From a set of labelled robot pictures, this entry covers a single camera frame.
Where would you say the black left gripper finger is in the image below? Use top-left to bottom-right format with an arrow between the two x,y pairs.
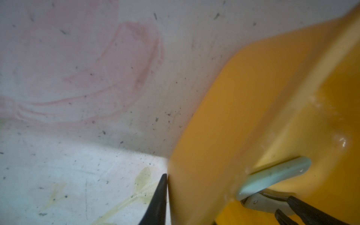
139,173 -> 168,225

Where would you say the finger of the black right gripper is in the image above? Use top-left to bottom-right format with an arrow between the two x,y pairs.
286,196 -> 347,225
275,209 -> 298,225

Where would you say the yellow plastic storage tray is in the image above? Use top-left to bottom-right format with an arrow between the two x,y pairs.
168,6 -> 360,225

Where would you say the grey green folding knife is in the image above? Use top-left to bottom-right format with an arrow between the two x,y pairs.
241,189 -> 295,216

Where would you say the mint glossy folding knife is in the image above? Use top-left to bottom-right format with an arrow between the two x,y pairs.
236,156 -> 312,201

